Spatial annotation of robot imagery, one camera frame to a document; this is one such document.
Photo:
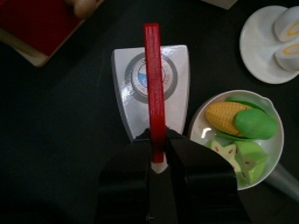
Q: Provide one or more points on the toy corn cob green husk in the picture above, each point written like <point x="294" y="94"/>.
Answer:
<point x="241" y="121"/>

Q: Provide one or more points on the red wooden toy box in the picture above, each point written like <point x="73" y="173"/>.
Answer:
<point x="37" y="26"/>

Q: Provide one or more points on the beige wooden toy piece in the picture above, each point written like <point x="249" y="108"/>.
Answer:
<point x="83" y="7"/>

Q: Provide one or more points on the white round plate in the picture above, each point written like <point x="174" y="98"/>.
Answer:
<point x="260" y="49"/>

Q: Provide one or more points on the white flat object corner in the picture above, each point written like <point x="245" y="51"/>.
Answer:
<point x="220" y="3"/>

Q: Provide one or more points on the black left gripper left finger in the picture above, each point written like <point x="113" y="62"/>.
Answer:
<point x="125" y="180"/>

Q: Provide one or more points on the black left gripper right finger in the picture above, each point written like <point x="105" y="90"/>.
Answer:
<point x="202" y="180"/>

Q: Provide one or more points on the pale yellow food pieces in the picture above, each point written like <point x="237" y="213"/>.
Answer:
<point x="286" y="24"/>

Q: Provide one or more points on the white toy egg half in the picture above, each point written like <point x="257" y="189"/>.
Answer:
<point x="288" y="55"/>

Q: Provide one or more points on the green toy star fruit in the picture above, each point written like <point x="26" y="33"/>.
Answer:
<point x="245" y="162"/>

